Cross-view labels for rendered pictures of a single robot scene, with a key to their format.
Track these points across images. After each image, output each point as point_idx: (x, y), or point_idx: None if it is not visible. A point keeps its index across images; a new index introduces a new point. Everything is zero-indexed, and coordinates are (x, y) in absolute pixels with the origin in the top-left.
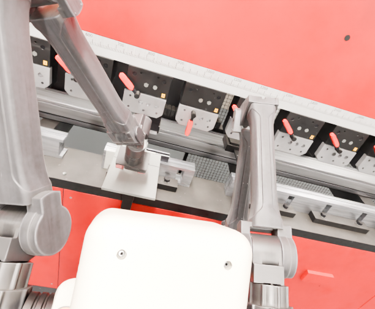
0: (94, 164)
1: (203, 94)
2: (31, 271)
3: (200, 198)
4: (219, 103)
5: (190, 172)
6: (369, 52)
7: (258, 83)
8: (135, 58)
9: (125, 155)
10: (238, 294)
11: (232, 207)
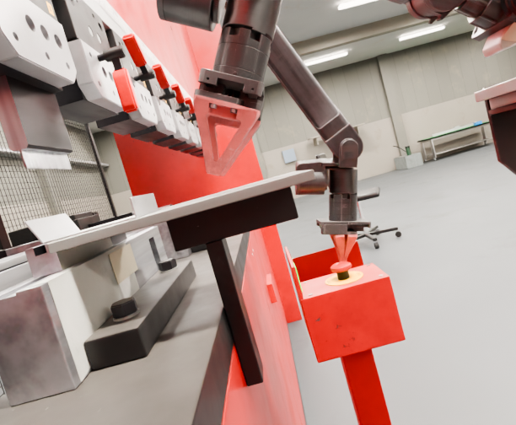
0: (44, 416)
1: (85, 14)
2: None
3: (207, 260)
4: (106, 41)
5: (157, 234)
6: None
7: (108, 2)
8: None
9: (252, 54)
10: None
11: (318, 95)
